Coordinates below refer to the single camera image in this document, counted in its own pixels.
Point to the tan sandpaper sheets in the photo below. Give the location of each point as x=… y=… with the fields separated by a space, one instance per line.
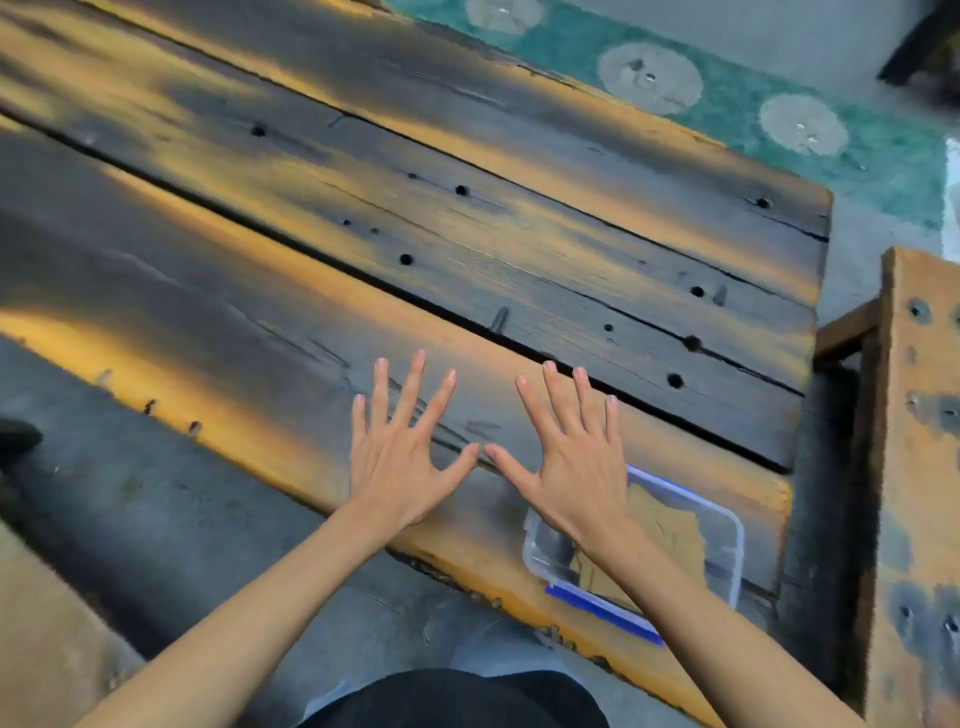
x=675 y=525

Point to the person's left hand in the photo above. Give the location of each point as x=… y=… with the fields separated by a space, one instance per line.
x=390 y=472

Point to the person's left little finger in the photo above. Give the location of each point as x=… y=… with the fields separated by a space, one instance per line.
x=359 y=424

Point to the person's right thumb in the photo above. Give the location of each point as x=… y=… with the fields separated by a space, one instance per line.
x=512 y=470

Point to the person's left thumb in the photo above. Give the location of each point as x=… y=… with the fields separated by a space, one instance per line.
x=454 y=469

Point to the person's right little finger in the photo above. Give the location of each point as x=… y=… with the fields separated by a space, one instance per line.
x=613 y=426

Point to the person's right hand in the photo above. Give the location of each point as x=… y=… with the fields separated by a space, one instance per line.
x=581 y=480

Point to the white object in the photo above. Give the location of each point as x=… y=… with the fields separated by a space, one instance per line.
x=952 y=202

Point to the person's left middle finger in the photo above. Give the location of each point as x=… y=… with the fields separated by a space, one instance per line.
x=407 y=394

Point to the clear plastic container blue rim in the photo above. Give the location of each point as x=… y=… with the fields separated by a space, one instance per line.
x=716 y=540

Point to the person's right forearm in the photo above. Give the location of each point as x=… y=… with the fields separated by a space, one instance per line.
x=712 y=645

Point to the person's right middle finger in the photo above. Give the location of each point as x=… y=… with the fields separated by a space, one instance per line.
x=564 y=400

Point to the person's left forearm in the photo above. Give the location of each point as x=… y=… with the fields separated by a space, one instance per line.
x=247 y=630

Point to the scorched wooden frame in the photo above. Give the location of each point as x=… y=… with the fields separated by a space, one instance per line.
x=915 y=487

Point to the green mat with grey circles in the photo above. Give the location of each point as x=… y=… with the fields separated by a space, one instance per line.
x=720 y=90

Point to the person's black shorts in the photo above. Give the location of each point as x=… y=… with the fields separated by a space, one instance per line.
x=457 y=701

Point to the tan wooden board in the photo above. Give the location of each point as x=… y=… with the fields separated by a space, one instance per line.
x=52 y=645

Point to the charred wooden plank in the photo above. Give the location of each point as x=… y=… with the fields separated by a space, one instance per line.
x=375 y=187
x=225 y=330
x=525 y=112

